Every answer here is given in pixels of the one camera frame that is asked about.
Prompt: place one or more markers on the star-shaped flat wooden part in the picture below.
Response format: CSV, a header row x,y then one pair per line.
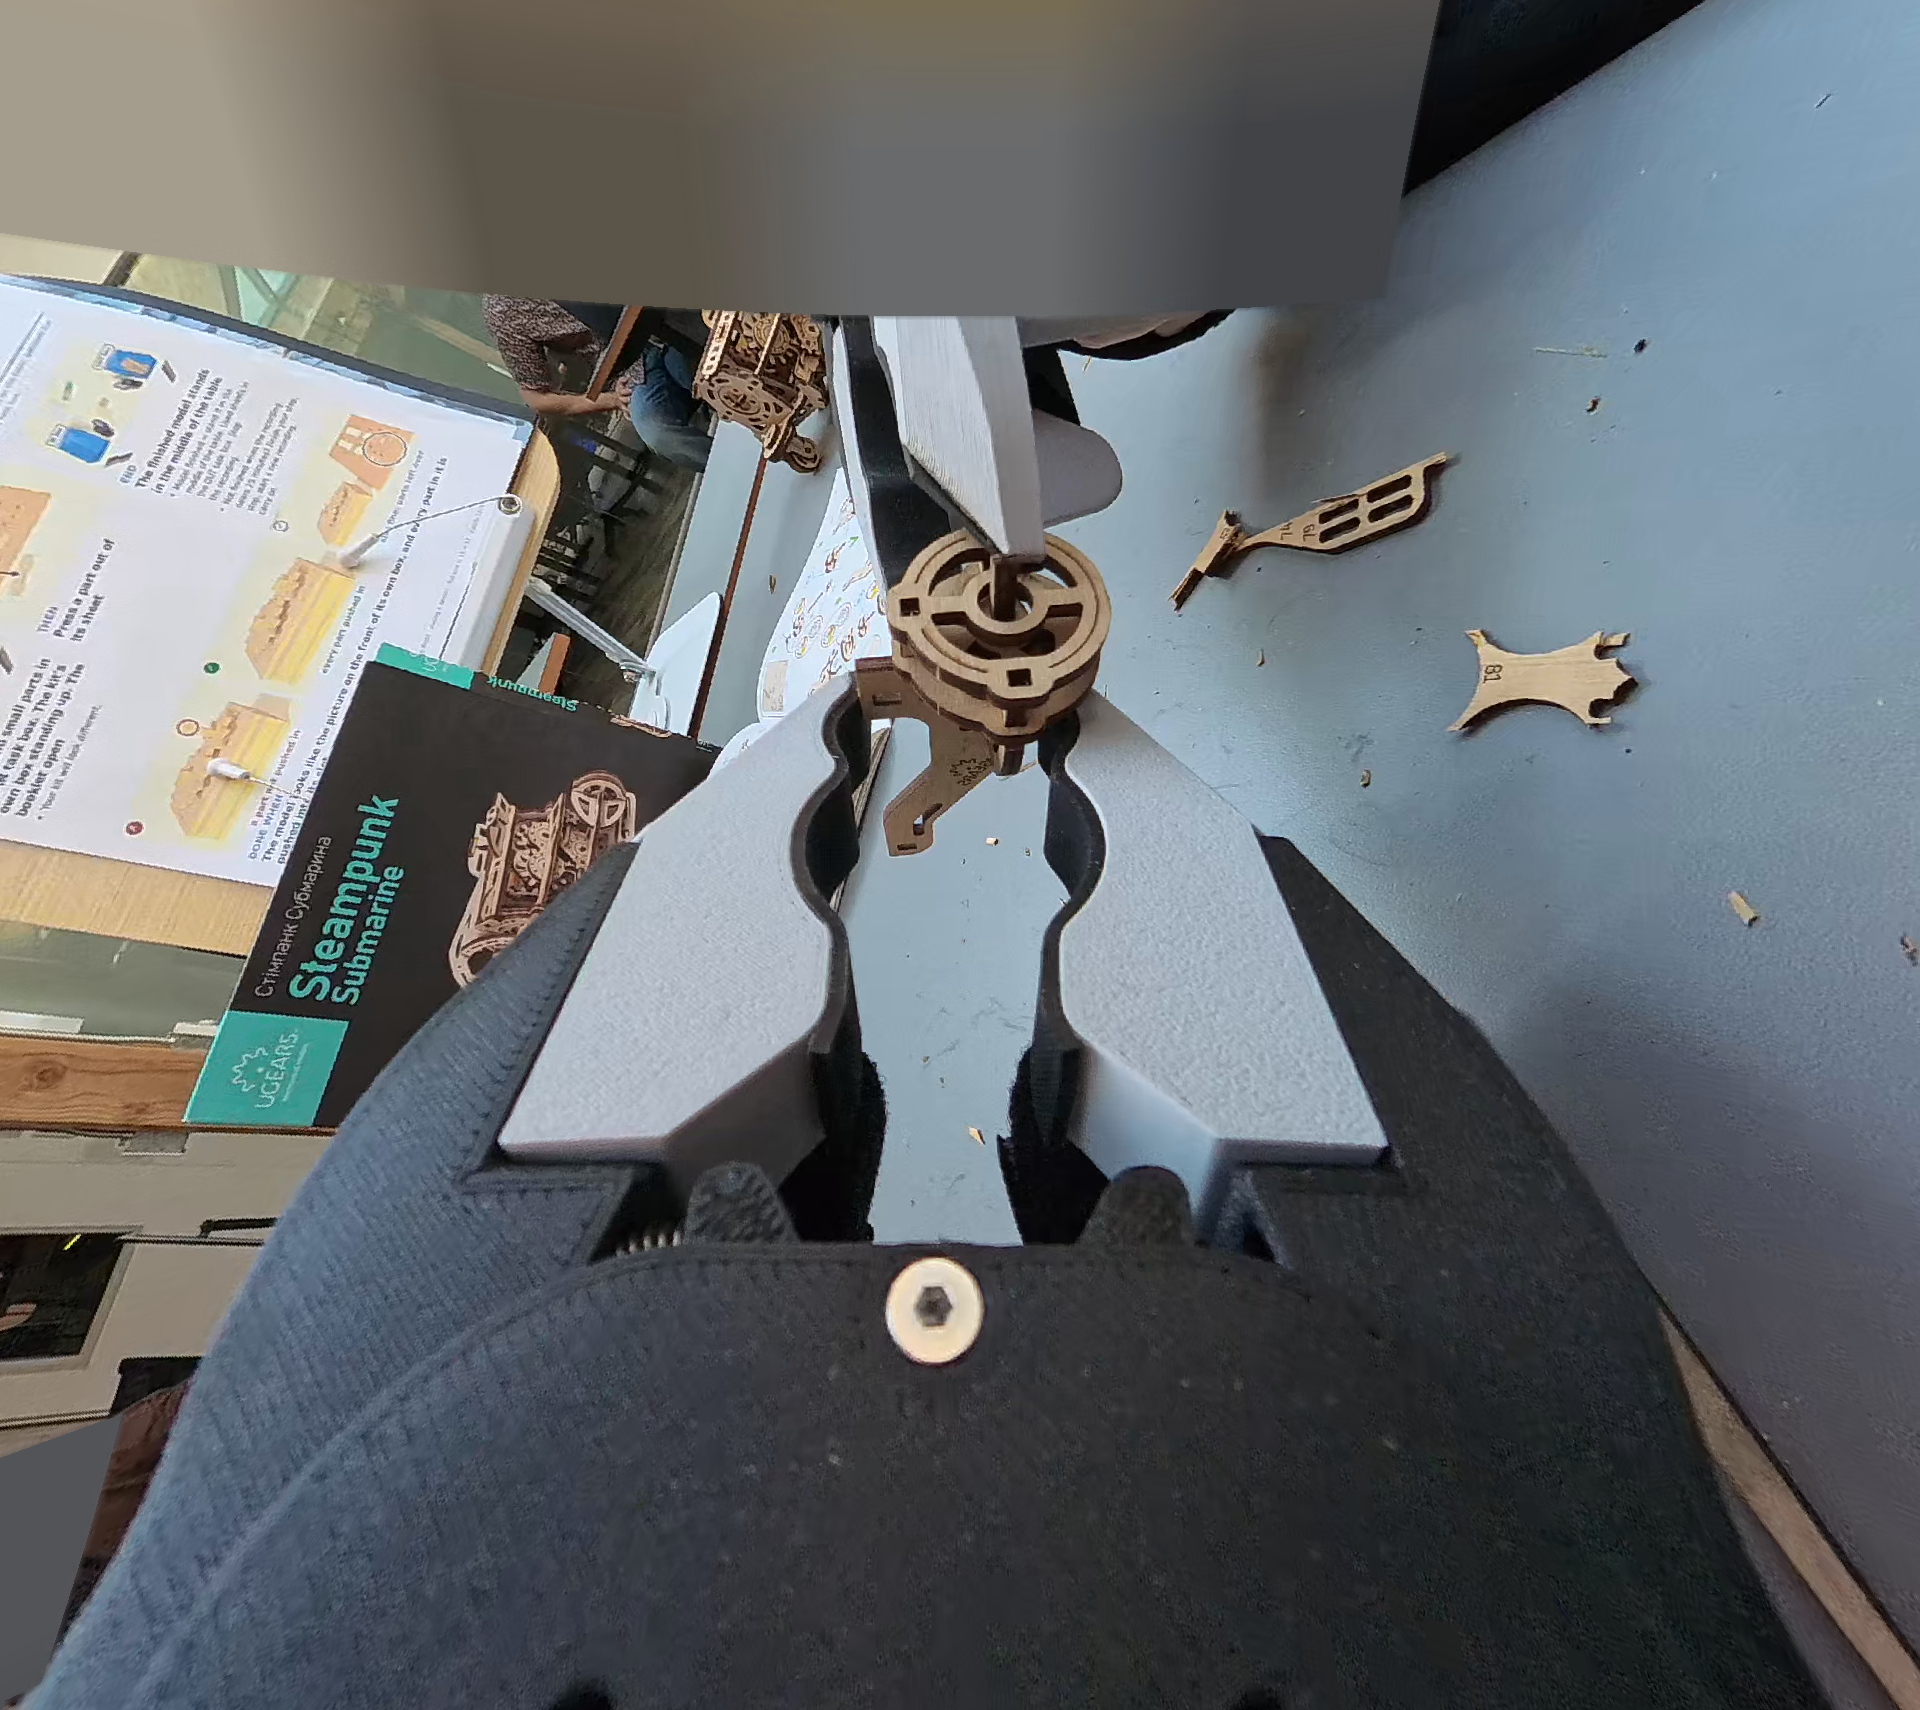
x,y
1545,683

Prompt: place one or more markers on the wooden wheel assembly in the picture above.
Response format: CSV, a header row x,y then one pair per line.
x,y
938,668

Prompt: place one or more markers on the black model kit box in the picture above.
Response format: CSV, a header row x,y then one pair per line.
x,y
420,871

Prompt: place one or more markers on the small hooked wooden part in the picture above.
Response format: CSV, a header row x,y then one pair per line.
x,y
1208,559

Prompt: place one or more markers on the white stand with metal rod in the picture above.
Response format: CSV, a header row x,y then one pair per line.
x,y
674,668

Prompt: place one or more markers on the slotted flat wooden part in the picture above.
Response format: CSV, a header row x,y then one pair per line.
x,y
1351,507

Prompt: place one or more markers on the wooden poster board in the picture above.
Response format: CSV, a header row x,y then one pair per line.
x,y
120,909

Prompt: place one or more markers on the small wooden axle pin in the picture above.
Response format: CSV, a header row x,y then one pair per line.
x,y
994,580

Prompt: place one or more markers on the small wood chip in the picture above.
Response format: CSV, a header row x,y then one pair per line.
x,y
1743,909

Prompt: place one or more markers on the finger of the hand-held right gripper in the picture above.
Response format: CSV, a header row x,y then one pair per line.
x,y
968,404
892,495

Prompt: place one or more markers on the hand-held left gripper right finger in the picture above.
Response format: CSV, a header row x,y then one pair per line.
x,y
1214,991

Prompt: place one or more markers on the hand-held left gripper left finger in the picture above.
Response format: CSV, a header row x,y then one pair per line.
x,y
674,975

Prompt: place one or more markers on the finished wooden submarine model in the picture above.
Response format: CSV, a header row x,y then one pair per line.
x,y
765,383

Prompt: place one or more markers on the white instruction poster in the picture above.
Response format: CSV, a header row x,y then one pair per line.
x,y
224,570

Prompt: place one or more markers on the open instruction booklet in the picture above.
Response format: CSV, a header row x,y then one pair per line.
x,y
819,631

